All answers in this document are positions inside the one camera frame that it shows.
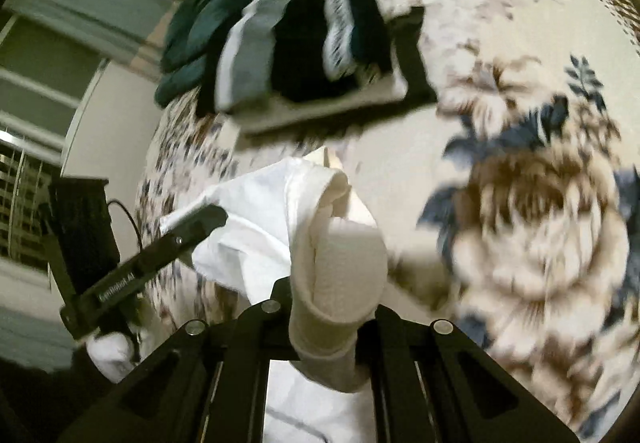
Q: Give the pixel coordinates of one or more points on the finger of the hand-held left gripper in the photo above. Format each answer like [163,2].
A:
[192,229]

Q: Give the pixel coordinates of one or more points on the cream ribbed sock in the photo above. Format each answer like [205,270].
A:
[342,268]

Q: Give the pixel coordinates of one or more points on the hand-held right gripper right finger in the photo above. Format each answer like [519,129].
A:
[395,325]

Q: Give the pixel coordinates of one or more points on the person's left hand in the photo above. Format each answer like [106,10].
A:
[107,354]

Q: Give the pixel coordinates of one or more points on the beige flat board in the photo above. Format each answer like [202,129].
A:
[325,108]

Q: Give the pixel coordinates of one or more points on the dark patterned folded garment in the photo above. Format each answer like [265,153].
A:
[357,13]

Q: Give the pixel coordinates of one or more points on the black folded garment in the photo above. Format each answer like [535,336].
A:
[305,33]

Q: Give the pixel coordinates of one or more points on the grey and white folded garment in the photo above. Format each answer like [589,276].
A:
[250,48]

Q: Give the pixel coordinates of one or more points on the window blinds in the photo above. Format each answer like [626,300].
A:
[22,203]

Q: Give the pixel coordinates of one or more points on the floral blanket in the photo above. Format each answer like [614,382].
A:
[510,73]

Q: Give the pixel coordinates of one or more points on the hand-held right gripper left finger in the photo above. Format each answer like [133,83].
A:
[257,325]

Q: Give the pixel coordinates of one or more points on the white cloth garment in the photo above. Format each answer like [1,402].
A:
[250,223]

